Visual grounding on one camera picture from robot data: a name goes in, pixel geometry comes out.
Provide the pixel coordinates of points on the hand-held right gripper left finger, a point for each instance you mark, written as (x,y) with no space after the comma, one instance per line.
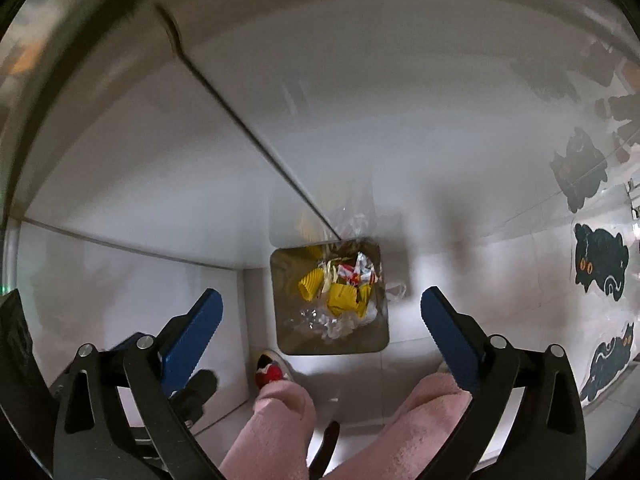
(195,340)

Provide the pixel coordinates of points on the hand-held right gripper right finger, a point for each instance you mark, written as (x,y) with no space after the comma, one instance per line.
(450,340)

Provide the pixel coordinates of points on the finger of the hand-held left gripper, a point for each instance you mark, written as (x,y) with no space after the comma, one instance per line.
(197,392)

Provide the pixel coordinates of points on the square translucent trash bin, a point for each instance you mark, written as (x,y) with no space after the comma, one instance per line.
(380,325)

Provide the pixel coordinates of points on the yellow crushed paper box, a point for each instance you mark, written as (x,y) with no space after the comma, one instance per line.
(345,297)

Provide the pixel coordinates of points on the red white foil wrapper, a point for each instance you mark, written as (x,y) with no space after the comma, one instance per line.
(357,267)

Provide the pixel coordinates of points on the yellow corrugated paper cup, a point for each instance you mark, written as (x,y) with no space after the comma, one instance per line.
(310,285)

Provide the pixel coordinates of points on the clear plastic bag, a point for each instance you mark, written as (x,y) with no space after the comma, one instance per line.
(396,291)

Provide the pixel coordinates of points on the red patterned slipper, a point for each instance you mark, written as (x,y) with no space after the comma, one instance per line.
(270,367)

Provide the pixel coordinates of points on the person's right leg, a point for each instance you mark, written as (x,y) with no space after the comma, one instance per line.
(425,425)

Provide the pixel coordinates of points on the person's leg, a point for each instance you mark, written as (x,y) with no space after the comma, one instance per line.
(425,425)
(280,435)

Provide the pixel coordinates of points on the person's left leg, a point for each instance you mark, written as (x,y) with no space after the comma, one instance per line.
(280,435)

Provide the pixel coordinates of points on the dark stool leg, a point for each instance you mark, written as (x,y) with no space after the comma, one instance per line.
(325,450)

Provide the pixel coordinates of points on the black cat sticker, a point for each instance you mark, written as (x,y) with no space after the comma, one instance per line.
(577,170)
(607,365)
(597,260)

